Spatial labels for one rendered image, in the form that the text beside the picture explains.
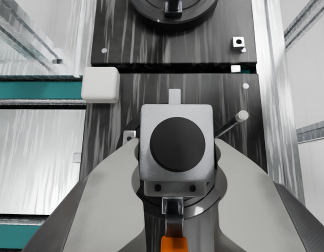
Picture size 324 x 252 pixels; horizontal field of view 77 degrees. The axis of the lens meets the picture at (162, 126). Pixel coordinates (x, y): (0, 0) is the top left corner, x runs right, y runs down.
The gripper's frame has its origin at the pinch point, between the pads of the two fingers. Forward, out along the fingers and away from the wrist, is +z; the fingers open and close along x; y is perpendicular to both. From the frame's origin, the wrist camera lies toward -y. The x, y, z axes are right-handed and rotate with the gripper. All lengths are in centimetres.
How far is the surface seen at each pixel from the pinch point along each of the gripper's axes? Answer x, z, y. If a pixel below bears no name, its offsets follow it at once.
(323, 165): 26.9, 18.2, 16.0
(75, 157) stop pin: -12.7, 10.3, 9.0
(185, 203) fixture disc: 1.5, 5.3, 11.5
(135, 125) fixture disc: -4.6, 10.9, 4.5
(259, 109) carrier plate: 11.7, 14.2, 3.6
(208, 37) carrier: 5.3, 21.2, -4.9
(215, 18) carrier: 6.4, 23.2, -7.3
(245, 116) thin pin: 5.6, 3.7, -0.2
